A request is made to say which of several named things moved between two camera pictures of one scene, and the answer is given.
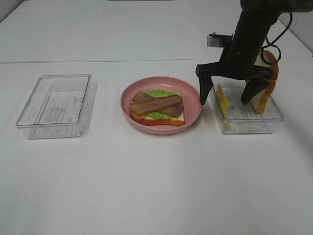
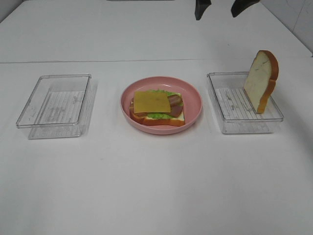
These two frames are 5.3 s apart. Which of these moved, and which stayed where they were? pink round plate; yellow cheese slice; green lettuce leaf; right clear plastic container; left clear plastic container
Moved: yellow cheese slice
Stayed: right clear plastic container; pink round plate; left clear plastic container; green lettuce leaf
